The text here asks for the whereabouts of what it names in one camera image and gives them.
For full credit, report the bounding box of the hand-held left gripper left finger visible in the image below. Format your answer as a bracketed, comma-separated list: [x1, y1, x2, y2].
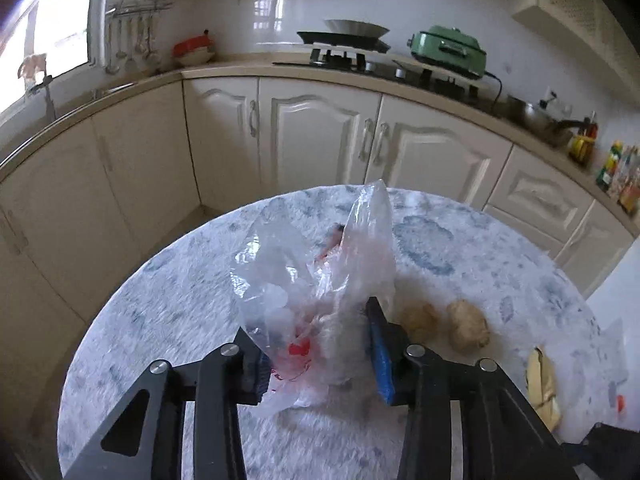
[62, 327, 274, 480]

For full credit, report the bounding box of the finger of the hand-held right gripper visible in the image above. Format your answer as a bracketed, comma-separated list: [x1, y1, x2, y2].
[560, 422, 640, 480]

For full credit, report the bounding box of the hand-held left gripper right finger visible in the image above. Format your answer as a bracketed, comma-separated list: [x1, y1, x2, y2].
[364, 296, 581, 480]

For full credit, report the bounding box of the clear plastic bag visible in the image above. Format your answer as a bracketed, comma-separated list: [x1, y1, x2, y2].
[230, 179, 399, 414]

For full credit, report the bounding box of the brown potato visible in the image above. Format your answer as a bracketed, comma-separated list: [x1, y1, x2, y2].
[446, 299, 491, 352]
[400, 302, 442, 344]

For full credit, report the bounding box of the banana peel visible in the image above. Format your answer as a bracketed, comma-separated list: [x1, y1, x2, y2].
[524, 346, 562, 432]

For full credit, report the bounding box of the red snack wrapper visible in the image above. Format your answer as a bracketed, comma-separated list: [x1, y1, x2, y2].
[315, 222, 352, 267]

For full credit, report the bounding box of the cream kitchen cabinet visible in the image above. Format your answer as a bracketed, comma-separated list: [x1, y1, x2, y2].
[0, 67, 640, 463]

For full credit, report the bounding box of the yellow glass jar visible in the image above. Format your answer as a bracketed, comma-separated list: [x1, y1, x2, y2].
[570, 132, 597, 167]

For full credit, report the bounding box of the black gas stove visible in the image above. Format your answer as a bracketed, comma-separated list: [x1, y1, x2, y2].
[272, 45, 494, 107]

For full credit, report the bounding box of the green electric cooker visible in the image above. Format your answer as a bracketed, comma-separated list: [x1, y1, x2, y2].
[407, 25, 488, 82]

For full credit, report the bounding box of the black frying pan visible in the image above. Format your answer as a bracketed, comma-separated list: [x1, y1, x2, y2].
[296, 30, 392, 54]

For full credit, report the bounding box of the red bowl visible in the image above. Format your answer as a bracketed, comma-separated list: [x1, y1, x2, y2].
[172, 30, 217, 67]

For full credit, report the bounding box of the hanging utensil rack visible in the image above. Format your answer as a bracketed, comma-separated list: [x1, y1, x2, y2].
[105, 0, 174, 75]

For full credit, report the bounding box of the window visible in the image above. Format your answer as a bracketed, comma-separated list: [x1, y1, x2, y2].
[0, 0, 99, 117]

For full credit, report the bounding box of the steel saucepan black handle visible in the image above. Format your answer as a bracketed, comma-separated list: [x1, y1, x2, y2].
[507, 95, 592, 149]

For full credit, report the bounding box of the black power cable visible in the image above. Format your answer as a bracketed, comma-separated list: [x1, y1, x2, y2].
[482, 72, 504, 119]

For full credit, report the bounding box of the white wall socket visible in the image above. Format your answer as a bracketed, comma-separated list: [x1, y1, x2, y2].
[542, 87, 574, 117]

